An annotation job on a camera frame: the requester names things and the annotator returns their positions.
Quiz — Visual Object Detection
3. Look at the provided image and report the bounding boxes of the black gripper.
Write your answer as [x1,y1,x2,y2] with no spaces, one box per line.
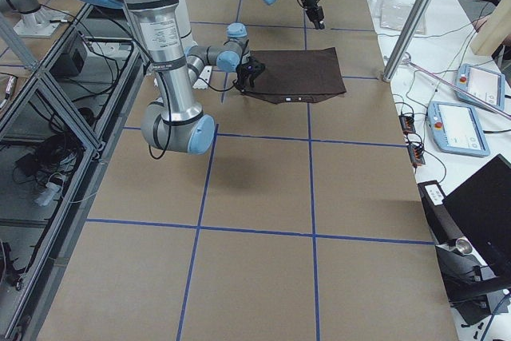
[301,0,325,30]
[236,57,264,93]

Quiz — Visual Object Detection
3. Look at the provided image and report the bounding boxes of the brown t-shirt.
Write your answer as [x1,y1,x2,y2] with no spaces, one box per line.
[242,47,347,104]

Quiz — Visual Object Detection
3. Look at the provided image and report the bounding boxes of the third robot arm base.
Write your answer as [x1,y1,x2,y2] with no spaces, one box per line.
[1,0,68,38]

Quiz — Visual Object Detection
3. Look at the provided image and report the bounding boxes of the clear plastic tray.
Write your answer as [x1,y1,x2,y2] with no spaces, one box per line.
[376,0,414,31]

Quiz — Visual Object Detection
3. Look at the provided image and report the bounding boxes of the long reacher grabber stick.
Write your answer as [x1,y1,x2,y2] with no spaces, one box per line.
[402,52,510,120]

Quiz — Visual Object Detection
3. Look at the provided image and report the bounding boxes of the far black usb hub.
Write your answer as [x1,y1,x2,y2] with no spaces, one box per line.
[398,113,416,135]

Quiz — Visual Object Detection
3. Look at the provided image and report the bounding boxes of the black usb hub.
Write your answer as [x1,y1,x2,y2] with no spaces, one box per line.
[398,113,416,135]
[406,141,426,169]

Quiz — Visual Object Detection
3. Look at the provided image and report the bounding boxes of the near black usb hub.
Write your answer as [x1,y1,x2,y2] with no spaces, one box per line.
[406,141,426,169]

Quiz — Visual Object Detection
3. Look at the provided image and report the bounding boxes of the near blue teach pendant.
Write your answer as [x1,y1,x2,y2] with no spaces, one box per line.
[427,101,490,157]

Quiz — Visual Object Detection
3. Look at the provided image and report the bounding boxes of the blue teach pendant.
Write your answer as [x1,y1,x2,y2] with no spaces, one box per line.
[427,101,490,157]
[455,64,506,110]

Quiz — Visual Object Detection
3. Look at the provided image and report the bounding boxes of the far blue teach pendant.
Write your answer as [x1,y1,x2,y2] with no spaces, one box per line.
[455,64,506,110]

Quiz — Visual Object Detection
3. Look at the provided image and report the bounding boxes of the black laptop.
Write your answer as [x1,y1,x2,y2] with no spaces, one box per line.
[444,154,510,276]

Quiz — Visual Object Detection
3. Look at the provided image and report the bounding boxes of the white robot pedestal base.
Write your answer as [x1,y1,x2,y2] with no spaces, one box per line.
[175,0,212,89]

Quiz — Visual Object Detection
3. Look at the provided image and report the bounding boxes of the aluminium frame post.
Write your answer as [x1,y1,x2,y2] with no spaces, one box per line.
[382,0,431,82]

